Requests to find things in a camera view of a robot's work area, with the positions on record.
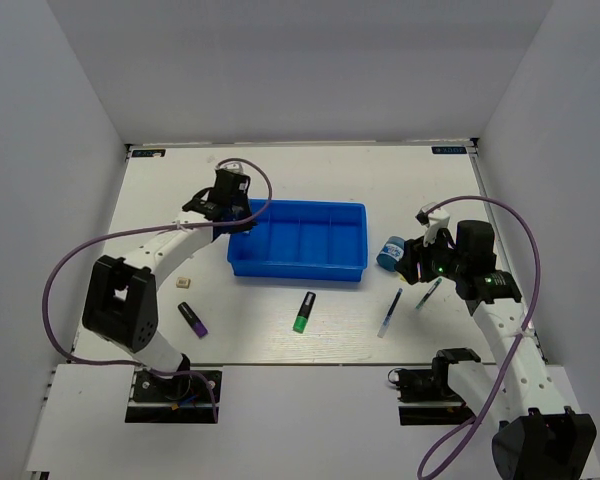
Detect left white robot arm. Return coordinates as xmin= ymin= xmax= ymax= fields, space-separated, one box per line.
xmin=82 ymin=158 xmax=256 ymax=399

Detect purple black highlighter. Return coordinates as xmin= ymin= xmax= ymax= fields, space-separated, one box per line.
xmin=177 ymin=302 xmax=208 ymax=339

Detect green pen refill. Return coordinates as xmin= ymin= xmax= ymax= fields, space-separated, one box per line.
xmin=415 ymin=278 xmax=442 ymax=311

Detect right table corner label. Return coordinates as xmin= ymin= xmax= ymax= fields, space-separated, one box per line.
xmin=431 ymin=146 xmax=467 ymax=155

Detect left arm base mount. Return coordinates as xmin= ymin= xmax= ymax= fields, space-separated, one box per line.
xmin=125 ymin=370 xmax=222 ymax=424

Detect green black highlighter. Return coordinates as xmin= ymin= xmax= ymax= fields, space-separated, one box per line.
xmin=292 ymin=291 xmax=316 ymax=334

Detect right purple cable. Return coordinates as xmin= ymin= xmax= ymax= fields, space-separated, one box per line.
xmin=417 ymin=195 xmax=541 ymax=480

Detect table corner label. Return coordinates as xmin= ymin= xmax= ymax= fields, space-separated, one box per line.
xmin=131 ymin=149 xmax=166 ymax=158
xmin=431 ymin=146 xmax=467 ymax=155

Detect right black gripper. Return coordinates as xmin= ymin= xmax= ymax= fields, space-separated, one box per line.
xmin=394 ymin=224 xmax=466 ymax=285

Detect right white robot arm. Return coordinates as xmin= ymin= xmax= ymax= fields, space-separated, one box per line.
xmin=395 ymin=220 xmax=597 ymax=479

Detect blue plastic divided tray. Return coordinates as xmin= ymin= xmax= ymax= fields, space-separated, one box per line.
xmin=227 ymin=199 xmax=368 ymax=283

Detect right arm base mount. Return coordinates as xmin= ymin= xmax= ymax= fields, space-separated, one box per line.
xmin=387 ymin=368 xmax=474 ymax=426

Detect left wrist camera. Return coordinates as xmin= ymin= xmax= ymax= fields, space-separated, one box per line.
xmin=223 ymin=162 xmax=244 ymax=175

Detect blue pen refill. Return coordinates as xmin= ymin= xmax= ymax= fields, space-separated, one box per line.
xmin=377 ymin=288 xmax=403 ymax=338

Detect left table corner label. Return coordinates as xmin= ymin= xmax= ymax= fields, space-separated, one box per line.
xmin=131 ymin=149 xmax=166 ymax=158

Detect blue correction tape roll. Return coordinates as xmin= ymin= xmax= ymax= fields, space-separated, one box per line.
xmin=376 ymin=236 xmax=405 ymax=273

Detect yellow eraser with barcode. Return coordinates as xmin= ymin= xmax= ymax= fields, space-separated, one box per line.
xmin=176 ymin=277 xmax=191 ymax=289

